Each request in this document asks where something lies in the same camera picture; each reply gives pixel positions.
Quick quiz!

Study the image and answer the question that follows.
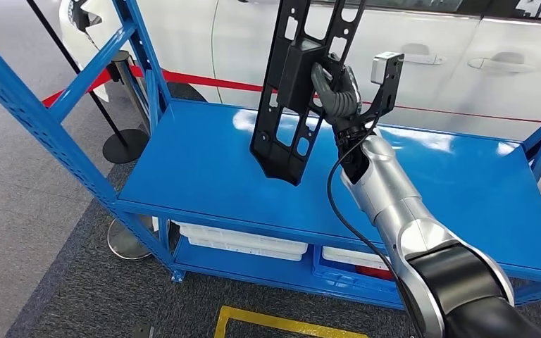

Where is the white car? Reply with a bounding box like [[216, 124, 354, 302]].
[[58, 0, 541, 205]]

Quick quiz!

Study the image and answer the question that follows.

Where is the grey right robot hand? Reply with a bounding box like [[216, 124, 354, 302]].
[[310, 54, 362, 106]]

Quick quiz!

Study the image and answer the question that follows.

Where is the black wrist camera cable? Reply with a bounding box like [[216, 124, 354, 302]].
[[326, 125, 422, 338]]

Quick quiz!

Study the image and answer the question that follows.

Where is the red item in bin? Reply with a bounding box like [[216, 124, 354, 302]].
[[355, 265, 396, 282]]

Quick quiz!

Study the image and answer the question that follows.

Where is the blue steel shelf rack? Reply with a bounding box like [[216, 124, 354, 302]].
[[0, 0, 541, 312]]

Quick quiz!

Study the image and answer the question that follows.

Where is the red barrier belt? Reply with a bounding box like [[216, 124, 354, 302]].
[[42, 65, 541, 125]]

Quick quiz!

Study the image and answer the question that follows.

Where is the yellow floor tape rectangle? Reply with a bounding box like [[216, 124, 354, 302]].
[[213, 305, 371, 338]]

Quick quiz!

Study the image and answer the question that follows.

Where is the black plastic car part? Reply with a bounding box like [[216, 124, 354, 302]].
[[249, 0, 368, 187]]

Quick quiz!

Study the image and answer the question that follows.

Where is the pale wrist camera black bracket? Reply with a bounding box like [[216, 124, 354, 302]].
[[369, 52, 406, 127]]

